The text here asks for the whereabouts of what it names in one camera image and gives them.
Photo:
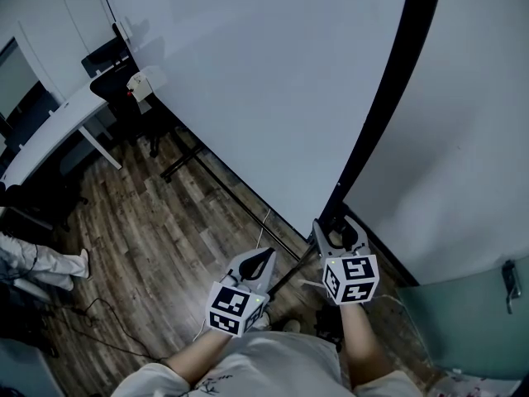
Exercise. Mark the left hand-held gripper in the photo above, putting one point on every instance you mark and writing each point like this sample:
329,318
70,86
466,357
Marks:
235,306

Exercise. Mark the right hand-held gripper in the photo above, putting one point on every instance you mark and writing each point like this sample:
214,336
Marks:
351,279

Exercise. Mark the large white whiteboard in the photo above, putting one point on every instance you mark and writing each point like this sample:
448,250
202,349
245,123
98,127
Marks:
268,97

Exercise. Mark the person's right forearm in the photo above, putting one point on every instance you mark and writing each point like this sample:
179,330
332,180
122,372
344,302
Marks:
365,345

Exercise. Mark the person's left forearm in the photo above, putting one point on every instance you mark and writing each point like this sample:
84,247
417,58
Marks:
198,358

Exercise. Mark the person's white shoe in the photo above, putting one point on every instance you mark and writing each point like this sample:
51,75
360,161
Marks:
291,326
261,321

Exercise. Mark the person's white shirt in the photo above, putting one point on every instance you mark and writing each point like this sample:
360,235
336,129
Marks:
268,370

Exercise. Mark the white paper with red marks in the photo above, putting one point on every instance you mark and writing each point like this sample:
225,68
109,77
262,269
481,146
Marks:
475,387

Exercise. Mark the white box with red mark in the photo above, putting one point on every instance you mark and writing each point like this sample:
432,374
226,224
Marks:
138,86

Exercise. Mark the black swivel chair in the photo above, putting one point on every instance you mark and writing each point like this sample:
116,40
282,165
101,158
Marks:
37,205

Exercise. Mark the black office chair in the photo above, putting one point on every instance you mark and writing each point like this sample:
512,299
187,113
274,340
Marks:
111,85

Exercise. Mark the black equipment bag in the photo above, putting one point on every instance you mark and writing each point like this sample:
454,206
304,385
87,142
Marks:
20,317

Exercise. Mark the white desk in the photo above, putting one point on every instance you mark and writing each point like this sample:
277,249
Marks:
58,122

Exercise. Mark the grey cabinet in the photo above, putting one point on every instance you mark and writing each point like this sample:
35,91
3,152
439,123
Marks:
22,370

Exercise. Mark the glass window panel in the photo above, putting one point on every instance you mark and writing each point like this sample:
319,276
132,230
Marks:
16,77

